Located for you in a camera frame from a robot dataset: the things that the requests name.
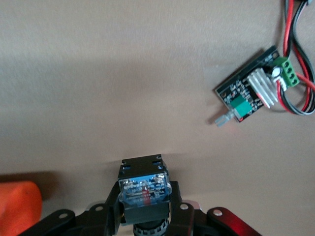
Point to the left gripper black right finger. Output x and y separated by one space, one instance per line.
177 196

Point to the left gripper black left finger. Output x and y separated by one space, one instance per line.
112 204

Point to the yellow push button switch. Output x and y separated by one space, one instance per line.
144 172

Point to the orange cylinder white 4680 print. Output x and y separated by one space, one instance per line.
19 209

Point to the black motor controller board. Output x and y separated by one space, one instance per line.
241 98

